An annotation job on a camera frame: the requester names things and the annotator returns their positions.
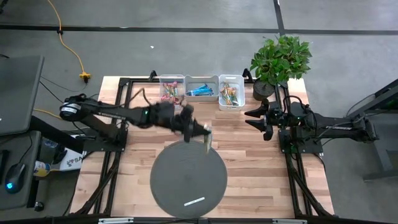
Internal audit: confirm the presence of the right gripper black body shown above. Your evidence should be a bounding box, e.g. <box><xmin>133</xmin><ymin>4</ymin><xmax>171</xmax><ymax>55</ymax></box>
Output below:
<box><xmin>264</xmin><ymin>100</ymin><xmax>292</xmax><ymax>130</ymax></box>

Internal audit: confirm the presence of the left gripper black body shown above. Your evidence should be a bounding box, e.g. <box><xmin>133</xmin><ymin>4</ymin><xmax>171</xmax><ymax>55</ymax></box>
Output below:
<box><xmin>148</xmin><ymin>101</ymin><xmax>195</xmax><ymax>135</ymax></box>

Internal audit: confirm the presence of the red chocolate chip granola bar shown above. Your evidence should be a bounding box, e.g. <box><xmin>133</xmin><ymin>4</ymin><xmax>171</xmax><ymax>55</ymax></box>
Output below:
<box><xmin>160</xmin><ymin>93</ymin><xmax>184</xmax><ymax>105</ymax></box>

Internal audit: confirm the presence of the red wrapped granola bar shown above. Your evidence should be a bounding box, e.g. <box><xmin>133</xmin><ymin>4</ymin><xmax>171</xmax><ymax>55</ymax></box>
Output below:
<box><xmin>162</xmin><ymin>81</ymin><xmax>180</xmax><ymax>94</ymax></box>

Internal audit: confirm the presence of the clear plastic bin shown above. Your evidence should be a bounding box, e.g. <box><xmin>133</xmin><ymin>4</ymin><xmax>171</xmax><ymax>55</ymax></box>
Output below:
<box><xmin>159</xmin><ymin>73</ymin><xmax>186</xmax><ymax>106</ymax></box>

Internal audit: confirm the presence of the round grey woven placemat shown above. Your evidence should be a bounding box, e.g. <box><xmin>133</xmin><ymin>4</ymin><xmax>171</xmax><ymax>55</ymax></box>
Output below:
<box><xmin>149</xmin><ymin>139</ymin><xmax>228</xmax><ymax>219</ymax></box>

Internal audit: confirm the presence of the white plastic bin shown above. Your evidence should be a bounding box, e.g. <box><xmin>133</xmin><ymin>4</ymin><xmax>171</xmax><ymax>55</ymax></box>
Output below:
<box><xmin>218</xmin><ymin>74</ymin><xmax>246</xmax><ymax>112</ymax></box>
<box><xmin>183</xmin><ymin>74</ymin><xmax>220</xmax><ymax>103</ymax></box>

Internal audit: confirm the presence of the potted green tree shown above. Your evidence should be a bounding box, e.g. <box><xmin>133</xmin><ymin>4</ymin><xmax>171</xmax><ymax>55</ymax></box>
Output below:
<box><xmin>249</xmin><ymin>34</ymin><xmax>313</xmax><ymax>102</ymax></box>

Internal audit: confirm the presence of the white snack bar on plate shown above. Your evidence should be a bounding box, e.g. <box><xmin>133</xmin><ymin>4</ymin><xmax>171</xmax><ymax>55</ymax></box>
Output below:
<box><xmin>183</xmin><ymin>196</ymin><xmax>206</xmax><ymax>207</ymax></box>

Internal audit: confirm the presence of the white printed paper bag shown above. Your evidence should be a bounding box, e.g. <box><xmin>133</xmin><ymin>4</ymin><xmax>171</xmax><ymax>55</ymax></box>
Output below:
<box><xmin>58</xmin><ymin>152</ymin><xmax>84</xmax><ymax>172</ymax></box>

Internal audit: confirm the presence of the dark metal stand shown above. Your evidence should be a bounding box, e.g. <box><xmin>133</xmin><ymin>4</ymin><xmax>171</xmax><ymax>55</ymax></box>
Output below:
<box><xmin>346</xmin><ymin>77</ymin><xmax>398</xmax><ymax>182</ymax></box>

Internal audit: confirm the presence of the plastic bottle yellow label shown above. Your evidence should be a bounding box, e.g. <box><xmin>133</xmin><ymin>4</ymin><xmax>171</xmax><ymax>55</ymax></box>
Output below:
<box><xmin>33</xmin><ymin>160</ymin><xmax>60</xmax><ymax>178</ymax></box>

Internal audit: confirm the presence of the black side desk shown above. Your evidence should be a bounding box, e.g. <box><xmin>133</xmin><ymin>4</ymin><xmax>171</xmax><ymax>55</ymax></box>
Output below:
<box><xmin>0</xmin><ymin>130</ymin><xmax>43</xmax><ymax>211</ymax></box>

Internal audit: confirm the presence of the grey laptop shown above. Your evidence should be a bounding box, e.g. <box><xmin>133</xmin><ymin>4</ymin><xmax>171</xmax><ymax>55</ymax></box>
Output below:
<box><xmin>0</xmin><ymin>55</ymin><xmax>45</xmax><ymax>137</ymax></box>

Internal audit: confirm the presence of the black computer mouse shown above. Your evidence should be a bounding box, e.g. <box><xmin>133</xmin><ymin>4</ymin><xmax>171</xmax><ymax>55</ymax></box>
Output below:
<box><xmin>4</xmin><ymin>162</ymin><xmax>27</xmax><ymax>195</ymax></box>

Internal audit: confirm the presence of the black table frame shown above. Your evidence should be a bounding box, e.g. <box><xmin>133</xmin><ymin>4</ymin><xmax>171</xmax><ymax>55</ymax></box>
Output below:
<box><xmin>70</xmin><ymin>70</ymin><xmax>336</xmax><ymax>220</ymax></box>

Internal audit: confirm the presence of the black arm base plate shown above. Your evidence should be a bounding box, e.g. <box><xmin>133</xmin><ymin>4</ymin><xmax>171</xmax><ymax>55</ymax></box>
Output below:
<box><xmin>278</xmin><ymin>128</ymin><xmax>325</xmax><ymax>155</ymax></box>
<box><xmin>81</xmin><ymin>129</ymin><xmax>129</xmax><ymax>153</ymax></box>

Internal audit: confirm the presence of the yellow extension cable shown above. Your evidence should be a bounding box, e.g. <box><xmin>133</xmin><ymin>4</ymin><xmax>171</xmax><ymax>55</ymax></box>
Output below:
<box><xmin>33</xmin><ymin>108</ymin><xmax>63</xmax><ymax>121</ymax></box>
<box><xmin>46</xmin><ymin>0</ymin><xmax>92</xmax><ymax>84</ymax></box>

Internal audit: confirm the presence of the silver aluminium bracket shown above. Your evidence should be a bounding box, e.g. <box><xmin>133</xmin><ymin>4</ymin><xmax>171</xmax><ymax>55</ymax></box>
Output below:
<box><xmin>272</xmin><ymin>218</ymin><xmax>308</xmax><ymax>224</ymax></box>
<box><xmin>98</xmin><ymin>217</ymin><xmax>135</xmax><ymax>224</ymax></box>

